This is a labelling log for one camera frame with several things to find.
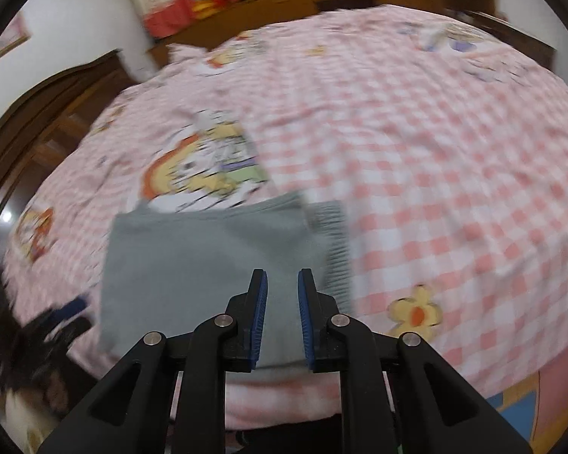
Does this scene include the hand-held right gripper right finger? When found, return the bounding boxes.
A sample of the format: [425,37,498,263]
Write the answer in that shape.
[296,269,534,454]

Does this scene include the pink checked cartoon blanket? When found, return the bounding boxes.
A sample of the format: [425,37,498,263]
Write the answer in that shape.
[2,4,568,431]

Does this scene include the framed wall picture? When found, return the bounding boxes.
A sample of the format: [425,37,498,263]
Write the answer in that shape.
[0,12,31,74]

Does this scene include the grey pants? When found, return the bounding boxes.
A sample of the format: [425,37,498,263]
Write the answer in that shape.
[97,192,353,381]

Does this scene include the pink bed sheet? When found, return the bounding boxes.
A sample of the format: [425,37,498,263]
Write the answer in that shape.
[483,354,568,454]

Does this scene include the dark wooden wardrobe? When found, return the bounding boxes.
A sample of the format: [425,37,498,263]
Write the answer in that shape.
[0,48,133,247]

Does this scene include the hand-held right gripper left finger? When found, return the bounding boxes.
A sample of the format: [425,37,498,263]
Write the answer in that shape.
[37,269,269,454]

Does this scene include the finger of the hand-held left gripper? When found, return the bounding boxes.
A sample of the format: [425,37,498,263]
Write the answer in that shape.
[47,295,90,325]
[26,314,94,356]

